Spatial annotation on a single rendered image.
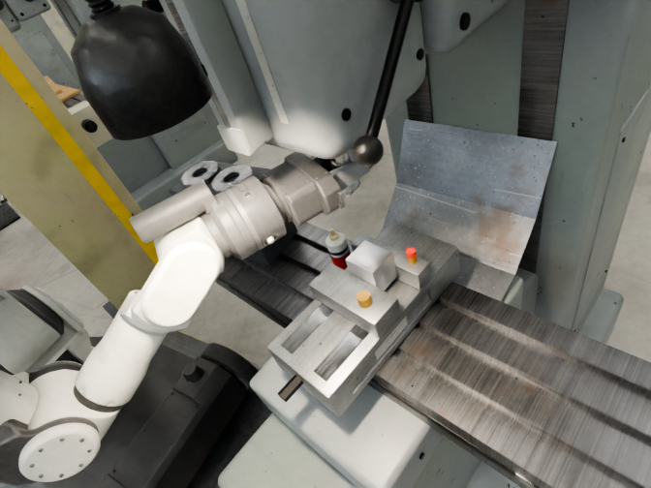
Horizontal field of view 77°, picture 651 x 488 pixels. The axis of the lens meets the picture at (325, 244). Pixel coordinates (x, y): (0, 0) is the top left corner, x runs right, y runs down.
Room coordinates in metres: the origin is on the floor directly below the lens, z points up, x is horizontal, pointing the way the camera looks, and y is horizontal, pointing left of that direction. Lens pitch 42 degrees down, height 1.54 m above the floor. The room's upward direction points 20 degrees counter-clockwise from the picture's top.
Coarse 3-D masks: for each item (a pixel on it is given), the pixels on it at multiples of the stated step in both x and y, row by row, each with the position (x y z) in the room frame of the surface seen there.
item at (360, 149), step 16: (400, 0) 0.40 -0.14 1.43; (416, 0) 0.40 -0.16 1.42; (400, 16) 0.38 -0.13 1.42; (400, 32) 0.38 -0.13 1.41; (400, 48) 0.37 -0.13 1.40; (384, 80) 0.36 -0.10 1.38; (384, 96) 0.35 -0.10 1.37; (384, 112) 0.35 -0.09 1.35; (368, 128) 0.35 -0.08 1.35; (368, 144) 0.33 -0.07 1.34; (368, 160) 0.33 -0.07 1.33
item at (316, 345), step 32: (448, 256) 0.47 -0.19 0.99; (416, 288) 0.43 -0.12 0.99; (320, 320) 0.44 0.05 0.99; (416, 320) 0.41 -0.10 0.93; (288, 352) 0.40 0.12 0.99; (320, 352) 0.38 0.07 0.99; (352, 352) 0.36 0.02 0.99; (384, 352) 0.37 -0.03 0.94; (320, 384) 0.33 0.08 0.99; (352, 384) 0.33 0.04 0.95
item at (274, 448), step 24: (528, 288) 0.54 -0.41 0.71; (528, 312) 0.53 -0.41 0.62; (264, 432) 0.43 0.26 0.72; (288, 432) 0.41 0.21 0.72; (240, 456) 0.40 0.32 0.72; (264, 456) 0.38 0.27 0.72; (288, 456) 0.36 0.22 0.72; (312, 456) 0.35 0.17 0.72; (432, 456) 0.28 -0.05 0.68; (456, 456) 0.33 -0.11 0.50; (240, 480) 0.35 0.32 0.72; (264, 480) 0.33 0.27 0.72; (288, 480) 0.32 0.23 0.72; (312, 480) 0.30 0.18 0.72; (336, 480) 0.29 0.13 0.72; (432, 480) 0.27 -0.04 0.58; (456, 480) 0.32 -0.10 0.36
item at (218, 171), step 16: (192, 176) 0.84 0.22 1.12; (208, 176) 0.81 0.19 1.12; (224, 176) 0.79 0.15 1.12; (240, 176) 0.76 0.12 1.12; (256, 176) 0.76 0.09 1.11; (176, 192) 0.82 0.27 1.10; (288, 224) 0.76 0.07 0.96; (288, 240) 0.75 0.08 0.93; (256, 256) 0.71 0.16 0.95; (272, 256) 0.70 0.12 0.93
